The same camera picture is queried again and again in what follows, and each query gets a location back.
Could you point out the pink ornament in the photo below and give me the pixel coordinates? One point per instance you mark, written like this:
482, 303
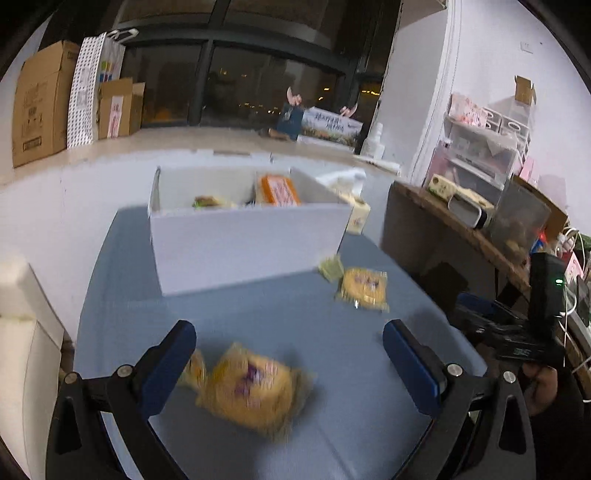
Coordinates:
349, 110
294, 98

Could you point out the small green wrapper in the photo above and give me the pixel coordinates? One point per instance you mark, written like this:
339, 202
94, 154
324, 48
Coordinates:
205, 201

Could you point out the white cushioned seat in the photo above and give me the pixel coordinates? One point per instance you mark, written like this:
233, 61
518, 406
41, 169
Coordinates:
27, 360

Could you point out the white paper sheet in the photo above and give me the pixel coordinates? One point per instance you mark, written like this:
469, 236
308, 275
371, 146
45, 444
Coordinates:
378, 164

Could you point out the pink floral pouch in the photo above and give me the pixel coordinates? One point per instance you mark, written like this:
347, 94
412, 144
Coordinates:
468, 110

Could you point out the small red capped bottle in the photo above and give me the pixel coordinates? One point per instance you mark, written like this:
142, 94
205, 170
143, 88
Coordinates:
539, 243

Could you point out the orange snack packet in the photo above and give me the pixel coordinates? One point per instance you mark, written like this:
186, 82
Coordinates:
277, 190

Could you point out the person's right hand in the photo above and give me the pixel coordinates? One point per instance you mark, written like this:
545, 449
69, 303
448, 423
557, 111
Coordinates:
547, 387

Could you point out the long printed box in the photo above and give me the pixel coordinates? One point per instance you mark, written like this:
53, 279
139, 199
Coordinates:
330, 127

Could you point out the dark blue box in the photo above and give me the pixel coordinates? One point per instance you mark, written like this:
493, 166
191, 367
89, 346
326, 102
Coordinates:
290, 122

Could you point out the cardboard piece on wall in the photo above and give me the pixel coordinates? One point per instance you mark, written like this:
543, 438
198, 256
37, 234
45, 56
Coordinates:
525, 91

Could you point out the cream tissue pack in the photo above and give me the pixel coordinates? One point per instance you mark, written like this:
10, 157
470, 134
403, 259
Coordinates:
358, 217

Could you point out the large cardboard box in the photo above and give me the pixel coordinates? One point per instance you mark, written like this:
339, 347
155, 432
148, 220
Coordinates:
41, 101

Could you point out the brown wrapper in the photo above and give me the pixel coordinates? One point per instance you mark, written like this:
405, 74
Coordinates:
278, 134

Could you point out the yellow pastry packet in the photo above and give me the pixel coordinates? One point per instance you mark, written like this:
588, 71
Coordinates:
251, 397
364, 288

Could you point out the wooden shelf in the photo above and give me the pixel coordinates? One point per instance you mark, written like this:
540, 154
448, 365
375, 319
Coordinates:
415, 230

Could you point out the dark window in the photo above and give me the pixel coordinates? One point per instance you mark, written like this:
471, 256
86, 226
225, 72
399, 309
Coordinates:
258, 69

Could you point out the clear plastic drawer organiser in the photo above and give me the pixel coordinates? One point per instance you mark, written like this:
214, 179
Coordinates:
480, 152

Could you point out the dotted paper bag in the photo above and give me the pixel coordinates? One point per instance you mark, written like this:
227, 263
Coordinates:
87, 87

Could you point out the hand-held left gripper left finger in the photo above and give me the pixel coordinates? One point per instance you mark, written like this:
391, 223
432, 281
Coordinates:
168, 364

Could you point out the white cardboard box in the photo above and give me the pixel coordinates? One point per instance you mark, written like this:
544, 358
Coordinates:
249, 249

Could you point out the white and black device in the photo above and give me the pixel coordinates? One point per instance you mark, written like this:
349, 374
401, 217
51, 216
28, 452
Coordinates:
468, 212

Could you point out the white bottle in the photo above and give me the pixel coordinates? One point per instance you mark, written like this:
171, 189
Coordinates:
372, 141

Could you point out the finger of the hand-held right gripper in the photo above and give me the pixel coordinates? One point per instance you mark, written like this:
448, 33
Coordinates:
475, 302
480, 330

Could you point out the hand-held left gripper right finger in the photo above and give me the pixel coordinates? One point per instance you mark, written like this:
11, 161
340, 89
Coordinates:
411, 369

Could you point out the pale green snack packet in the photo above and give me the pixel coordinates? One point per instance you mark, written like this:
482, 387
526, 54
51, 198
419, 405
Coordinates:
332, 268

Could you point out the small cardboard box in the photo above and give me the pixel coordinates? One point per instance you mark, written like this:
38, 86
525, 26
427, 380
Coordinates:
120, 110

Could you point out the pink card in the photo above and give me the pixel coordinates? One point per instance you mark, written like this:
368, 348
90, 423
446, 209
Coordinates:
527, 168

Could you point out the clear acrylic container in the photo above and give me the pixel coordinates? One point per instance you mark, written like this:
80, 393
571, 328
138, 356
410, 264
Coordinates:
519, 217

